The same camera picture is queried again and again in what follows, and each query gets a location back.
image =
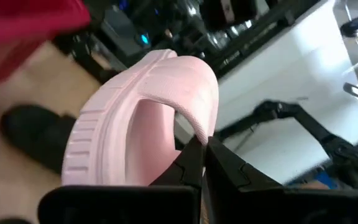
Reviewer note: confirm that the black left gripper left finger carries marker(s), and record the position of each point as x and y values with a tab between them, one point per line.
154	205

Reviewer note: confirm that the red plastic bin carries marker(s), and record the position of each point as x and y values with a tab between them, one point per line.
17	25

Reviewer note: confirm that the black slide sandal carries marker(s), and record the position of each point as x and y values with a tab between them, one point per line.
36	133

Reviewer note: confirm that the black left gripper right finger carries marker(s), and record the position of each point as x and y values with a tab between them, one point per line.
259	205

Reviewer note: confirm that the pink slide sandal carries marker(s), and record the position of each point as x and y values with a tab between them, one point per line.
166	81

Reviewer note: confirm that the person's hand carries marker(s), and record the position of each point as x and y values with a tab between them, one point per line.
312	186

